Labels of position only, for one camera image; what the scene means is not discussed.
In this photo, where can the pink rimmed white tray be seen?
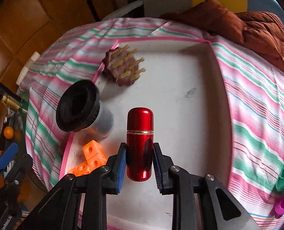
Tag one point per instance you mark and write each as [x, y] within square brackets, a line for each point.
[183, 86]

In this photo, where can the black lid grey jar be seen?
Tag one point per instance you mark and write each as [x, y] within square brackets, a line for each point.
[80, 108]

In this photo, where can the white plastic tube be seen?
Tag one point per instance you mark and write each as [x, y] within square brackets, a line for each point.
[26, 67]

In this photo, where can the brown quilted blanket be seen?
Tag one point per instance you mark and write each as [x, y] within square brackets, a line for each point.
[259, 31]

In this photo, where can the red metal capsule bottle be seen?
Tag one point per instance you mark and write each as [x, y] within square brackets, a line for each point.
[140, 135]

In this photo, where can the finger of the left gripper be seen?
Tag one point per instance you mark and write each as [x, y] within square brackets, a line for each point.
[8, 155]

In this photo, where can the striped bed sheet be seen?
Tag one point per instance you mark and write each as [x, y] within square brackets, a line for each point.
[255, 90]

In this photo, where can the magenta plastic cup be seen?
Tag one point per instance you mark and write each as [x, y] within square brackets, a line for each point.
[278, 208]

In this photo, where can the brown massage comb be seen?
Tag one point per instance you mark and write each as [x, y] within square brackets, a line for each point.
[121, 67]

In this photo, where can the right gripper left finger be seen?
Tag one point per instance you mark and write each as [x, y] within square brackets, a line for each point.
[59, 209]

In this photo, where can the orange linked cubes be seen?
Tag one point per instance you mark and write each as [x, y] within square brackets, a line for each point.
[94, 158]

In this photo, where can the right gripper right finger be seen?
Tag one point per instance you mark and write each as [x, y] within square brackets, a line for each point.
[198, 201]

